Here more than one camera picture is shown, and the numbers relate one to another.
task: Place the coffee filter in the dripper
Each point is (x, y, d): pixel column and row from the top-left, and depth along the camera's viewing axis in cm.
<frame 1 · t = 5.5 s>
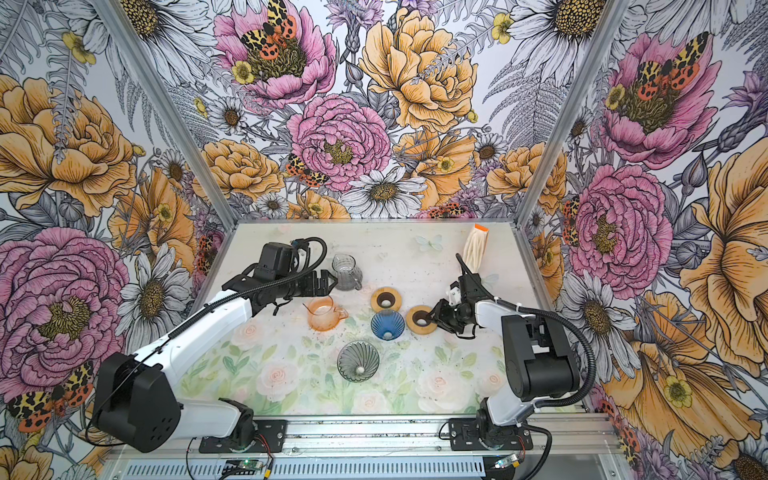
left hand: (321, 289, 84), fingers open
right hand: (429, 326, 92), fingers open
clear grey glass pitcher: (347, 272, 99), point 9 cm above the table
orange glass pitcher: (322, 315, 96), point 2 cm above the table
blue glass dripper: (387, 325, 91), point 5 cm above the table
grey glass dripper: (358, 360, 85), point 4 cm above the table
white coffee filter stack: (475, 247, 107), point 7 cm above the table

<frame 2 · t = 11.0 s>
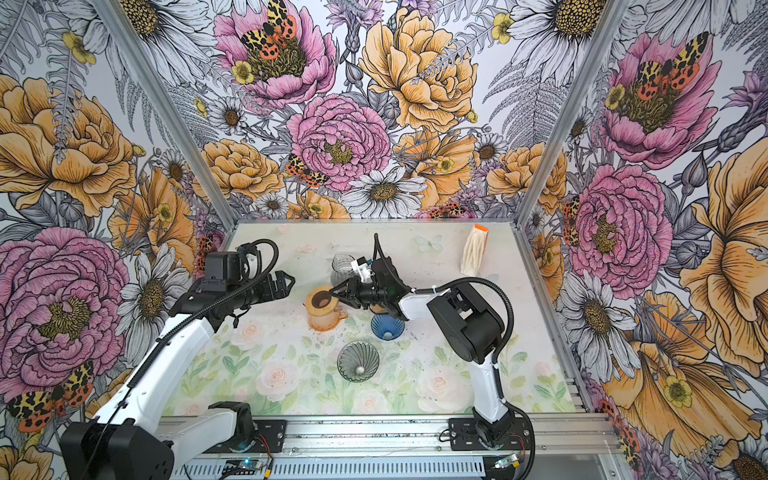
left hand: (278, 292, 81), fingers open
right hand: (331, 301, 87), fingers open
the named things where they were.

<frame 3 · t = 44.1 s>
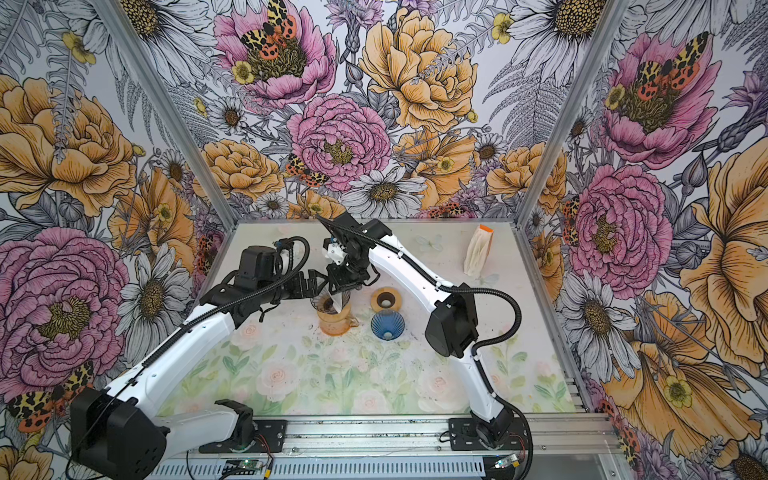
left hand: (313, 289, 81), fingers open
right hand: (337, 297, 80), fingers open
grey glass dripper: (324, 304, 89), point 11 cm above the table
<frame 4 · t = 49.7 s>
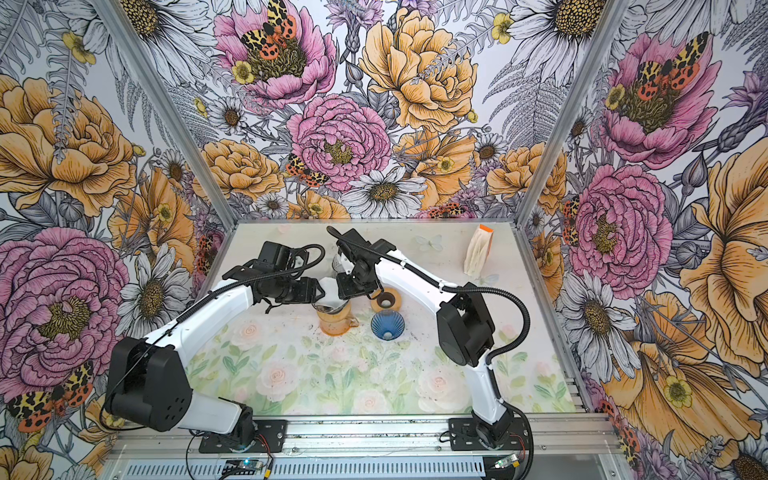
left hand: (311, 302, 85), fingers open
right hand: (348, 301, 85), fingers open
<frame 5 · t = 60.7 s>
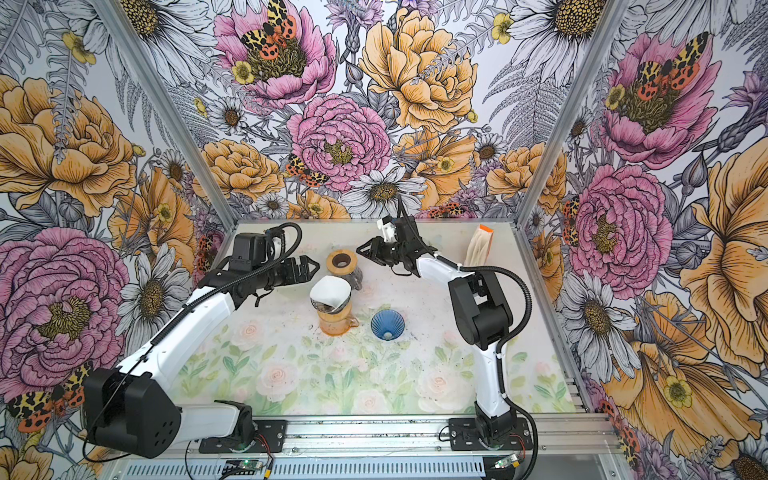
left hand: (304, 277, 83), fingers open
right hand: (359, 258, 93), fingers open
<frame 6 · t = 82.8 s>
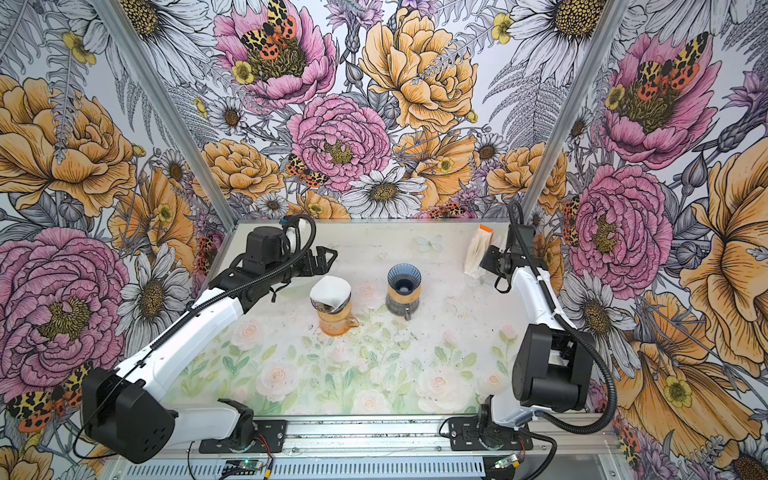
left hand: (322, 263, 80), fingers open
right hand: (488, 266, 89), fingers closed
blue glass dripper: (404, 278, 93), point 12 cm above the table
clear grey glass pitcher: (402, 309, 94), point 5 cm above the table
